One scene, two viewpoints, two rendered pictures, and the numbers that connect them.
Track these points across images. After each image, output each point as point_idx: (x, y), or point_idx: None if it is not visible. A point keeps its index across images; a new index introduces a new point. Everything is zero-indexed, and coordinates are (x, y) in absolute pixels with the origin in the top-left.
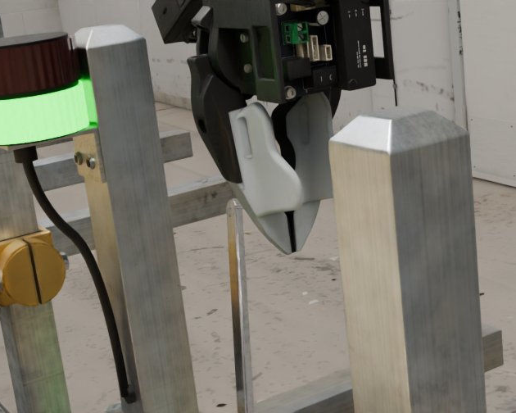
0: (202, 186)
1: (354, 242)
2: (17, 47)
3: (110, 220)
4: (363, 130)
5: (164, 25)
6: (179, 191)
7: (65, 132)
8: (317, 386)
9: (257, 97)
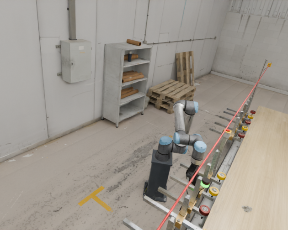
0: (158, 203)
1: (210, 168)
2: (208, 178)
3: (200, 186)
4: (210, 164)
5: (192, 176)
6: (160, 205)
7: None
8: (174, 196)
9: (197, 172)
